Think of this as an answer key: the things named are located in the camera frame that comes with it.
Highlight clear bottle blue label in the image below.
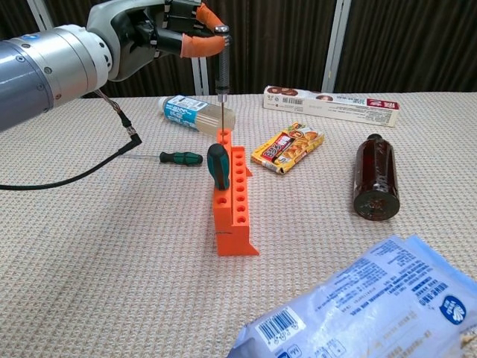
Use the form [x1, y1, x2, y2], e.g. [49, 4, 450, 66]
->
[159, 95, 236, 135]

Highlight plain teal handle screwdriver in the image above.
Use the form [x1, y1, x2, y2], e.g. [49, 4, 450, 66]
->
[206, 143, 231, 191]

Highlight long white biscuit box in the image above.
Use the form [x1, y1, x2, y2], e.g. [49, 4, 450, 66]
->
[262, 85, 401, 128]

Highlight yellow curry box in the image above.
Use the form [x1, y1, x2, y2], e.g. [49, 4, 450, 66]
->
[250, 122, 325, 175]

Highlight brown plastic bottle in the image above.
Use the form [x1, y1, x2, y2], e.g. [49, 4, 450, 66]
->
[353, 133, 401, 222]

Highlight blue wet wipes pack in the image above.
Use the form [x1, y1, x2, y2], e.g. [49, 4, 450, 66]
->
[226, 233, 477, 358]

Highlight beige woven tablecloth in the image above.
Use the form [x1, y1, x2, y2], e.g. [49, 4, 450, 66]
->
[0, 91, 477, 358]

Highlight black metal precision screwdriver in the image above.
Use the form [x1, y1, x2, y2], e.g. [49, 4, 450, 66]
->
[215, 24, 231, 135]

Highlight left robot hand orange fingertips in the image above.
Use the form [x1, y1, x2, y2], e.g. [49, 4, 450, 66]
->
[86, 0, 233, 83]

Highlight orange screwdriver holder block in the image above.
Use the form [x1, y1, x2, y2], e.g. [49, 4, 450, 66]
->
[212, 128, 260, 258]

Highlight green black striped screwdriver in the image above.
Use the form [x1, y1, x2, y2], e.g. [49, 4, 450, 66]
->
[119, 151, 204, 167]

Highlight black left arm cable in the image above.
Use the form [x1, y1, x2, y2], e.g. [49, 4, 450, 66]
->
[0, 89, 143, 191]

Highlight grey partition post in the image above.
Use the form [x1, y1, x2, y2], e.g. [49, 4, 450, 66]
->
[26, 0, 50, 29]
[322, 0, 351, 94]
[189, 56, 209, 96]

